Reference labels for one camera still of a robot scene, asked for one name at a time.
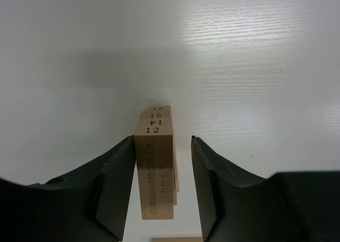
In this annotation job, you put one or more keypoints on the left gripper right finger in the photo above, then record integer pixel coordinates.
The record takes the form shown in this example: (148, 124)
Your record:
(237, 205)

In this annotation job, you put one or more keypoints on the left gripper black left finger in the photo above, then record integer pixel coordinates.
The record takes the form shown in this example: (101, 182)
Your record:
(89, 203)

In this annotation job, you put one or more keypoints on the wood block eight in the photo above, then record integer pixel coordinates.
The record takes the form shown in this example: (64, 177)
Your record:
(162, 213)

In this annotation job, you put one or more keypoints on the wood block four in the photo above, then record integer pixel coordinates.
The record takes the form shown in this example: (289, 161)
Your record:
(154, 145)

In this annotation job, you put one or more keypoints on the wood block three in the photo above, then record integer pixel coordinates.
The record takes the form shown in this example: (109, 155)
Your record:
(156, 115)

